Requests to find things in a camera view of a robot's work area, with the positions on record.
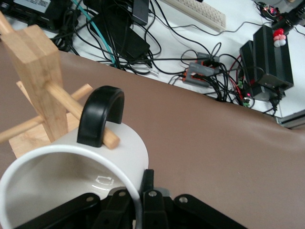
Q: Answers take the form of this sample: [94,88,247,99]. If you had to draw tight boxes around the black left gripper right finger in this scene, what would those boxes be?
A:
[140,168,249,229]

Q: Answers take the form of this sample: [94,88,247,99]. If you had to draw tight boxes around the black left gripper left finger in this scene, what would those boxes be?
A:
[14,188,138,229]

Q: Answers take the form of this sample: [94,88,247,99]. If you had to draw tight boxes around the white smiley mug black handle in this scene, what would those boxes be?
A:
[0,85,150,229]

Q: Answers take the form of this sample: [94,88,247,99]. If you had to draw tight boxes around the brown table mat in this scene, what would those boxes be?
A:
[0,49,305,229]

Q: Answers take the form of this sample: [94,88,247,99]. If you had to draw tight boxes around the grey orange connector block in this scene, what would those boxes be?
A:
[196,52,221,69]
[182,62,215,88]

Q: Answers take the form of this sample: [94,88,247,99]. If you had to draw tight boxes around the wooden mug rack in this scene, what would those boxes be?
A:
[0,10,121,159]

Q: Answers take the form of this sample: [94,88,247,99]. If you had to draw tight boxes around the small black finned power supply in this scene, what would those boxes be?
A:
[239,40,255,94]

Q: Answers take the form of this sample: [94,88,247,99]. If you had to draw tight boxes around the black power adapter brick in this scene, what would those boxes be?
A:
[94,13,151,61]

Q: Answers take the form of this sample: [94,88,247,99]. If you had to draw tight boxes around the large black finned power supply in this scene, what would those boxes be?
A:
[252,24,295,103]

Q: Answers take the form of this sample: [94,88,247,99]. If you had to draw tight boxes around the slim black rectangular box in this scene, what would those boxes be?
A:
[132,0,150,26]

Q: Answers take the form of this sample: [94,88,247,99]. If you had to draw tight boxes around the beige keyboard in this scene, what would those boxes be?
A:
[162,0,226,31]

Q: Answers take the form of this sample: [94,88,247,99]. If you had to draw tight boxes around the black device with white label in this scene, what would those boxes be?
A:
[0,0,72,33]

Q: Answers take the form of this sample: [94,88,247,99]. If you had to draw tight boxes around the red white ornament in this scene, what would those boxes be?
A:
[272,28,287,47]

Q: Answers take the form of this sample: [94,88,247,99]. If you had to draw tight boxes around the small circuit board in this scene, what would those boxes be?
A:
[259,1,281,18]

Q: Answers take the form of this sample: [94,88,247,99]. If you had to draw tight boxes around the black clamp device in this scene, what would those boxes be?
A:
[271,4,305,32]

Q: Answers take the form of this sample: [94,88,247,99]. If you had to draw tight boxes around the red cable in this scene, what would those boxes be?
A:
[229,56,249,101]

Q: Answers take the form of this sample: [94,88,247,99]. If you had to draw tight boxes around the silver metal rail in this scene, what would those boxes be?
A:
[275,109,305,130]

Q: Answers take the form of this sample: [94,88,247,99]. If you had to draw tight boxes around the teal cable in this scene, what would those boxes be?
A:
[71,0,119,69]

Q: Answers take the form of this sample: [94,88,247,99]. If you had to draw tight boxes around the black cable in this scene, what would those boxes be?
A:
[152,0,224,58]

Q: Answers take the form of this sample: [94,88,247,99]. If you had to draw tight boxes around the thin keyboard cable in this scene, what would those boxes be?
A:
[214,21,274,36]

